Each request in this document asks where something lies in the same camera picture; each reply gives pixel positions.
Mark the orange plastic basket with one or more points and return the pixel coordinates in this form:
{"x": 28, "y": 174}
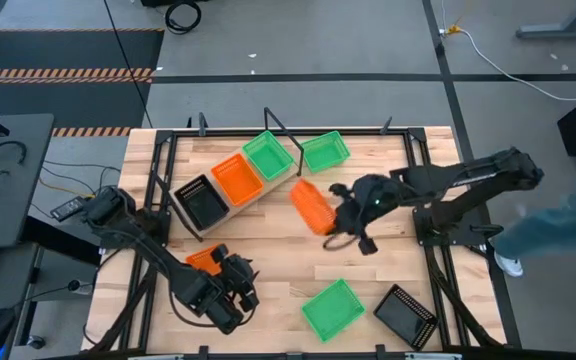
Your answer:
{"x": 200, "y": 261}
{"x": 238, "y": 180}
{"x": 310, "y": 205}

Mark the black round knob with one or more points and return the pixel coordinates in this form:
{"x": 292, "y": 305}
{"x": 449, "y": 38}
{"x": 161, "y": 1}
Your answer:
{"x": 36, "y": 342}

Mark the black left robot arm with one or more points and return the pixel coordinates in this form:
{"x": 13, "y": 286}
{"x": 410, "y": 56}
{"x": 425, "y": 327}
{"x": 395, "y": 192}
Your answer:
{"x": 143, "y": 240}

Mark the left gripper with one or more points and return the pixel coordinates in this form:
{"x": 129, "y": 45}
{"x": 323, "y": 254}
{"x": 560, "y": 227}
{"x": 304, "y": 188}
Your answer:
{"x": 228, "y": 287}

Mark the black plastic basket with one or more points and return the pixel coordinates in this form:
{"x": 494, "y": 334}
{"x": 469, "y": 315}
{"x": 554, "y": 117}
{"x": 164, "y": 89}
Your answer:
{"x": 218, "y": 220}
{"x": 203, "y": 205}
{"x": 403, "y": 315}

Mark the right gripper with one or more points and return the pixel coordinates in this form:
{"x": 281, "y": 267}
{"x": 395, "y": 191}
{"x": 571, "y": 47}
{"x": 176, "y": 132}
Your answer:
{"x": 375, "y": 200}

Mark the grey desk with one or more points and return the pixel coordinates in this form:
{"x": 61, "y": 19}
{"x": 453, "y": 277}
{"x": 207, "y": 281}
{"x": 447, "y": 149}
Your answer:
{"x": 18, "y": 200}

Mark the black power adapter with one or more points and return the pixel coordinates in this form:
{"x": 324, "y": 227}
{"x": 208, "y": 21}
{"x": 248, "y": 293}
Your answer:
{"x": 68, "y": 208}

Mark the person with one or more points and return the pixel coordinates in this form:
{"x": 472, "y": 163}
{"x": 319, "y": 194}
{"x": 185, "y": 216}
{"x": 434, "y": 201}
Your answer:
{"x": 558, "y": 220}

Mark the grey table leg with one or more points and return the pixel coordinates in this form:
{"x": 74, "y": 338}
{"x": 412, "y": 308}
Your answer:
{"x": 558, "y": 32}

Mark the green plastic basket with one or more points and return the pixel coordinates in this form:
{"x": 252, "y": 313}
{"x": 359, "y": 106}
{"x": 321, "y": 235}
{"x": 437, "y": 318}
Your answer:
{"x": 325, "y": 151}
{"x": 333, "y": 310}
{"x": 268, "y": 156}

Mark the white shoe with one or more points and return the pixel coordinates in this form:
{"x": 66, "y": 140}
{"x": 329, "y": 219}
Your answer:
{"x": 510, "y": 266}

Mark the black hazard-striped floor mat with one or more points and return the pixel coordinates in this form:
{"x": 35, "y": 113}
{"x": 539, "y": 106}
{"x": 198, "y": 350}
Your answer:
{"x": 68, "y": 105}

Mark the silver aluminium bracket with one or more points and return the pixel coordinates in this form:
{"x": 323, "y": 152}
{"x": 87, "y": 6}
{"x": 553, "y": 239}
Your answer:
{"x": 433, "y": 356}
{"x": 155, "y": 357}

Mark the wooden shelf with black frame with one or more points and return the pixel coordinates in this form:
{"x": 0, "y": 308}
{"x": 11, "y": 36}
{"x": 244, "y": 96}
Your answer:
{"x": 268, "y": 190}

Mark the black aluminium rig frame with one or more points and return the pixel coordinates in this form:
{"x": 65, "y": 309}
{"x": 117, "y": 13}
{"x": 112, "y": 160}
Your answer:
{"x": 218, "y": 133}

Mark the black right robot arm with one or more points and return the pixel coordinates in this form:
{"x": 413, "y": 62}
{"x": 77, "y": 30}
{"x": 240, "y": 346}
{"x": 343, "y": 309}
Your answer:
{"x": 468, "y": 175}

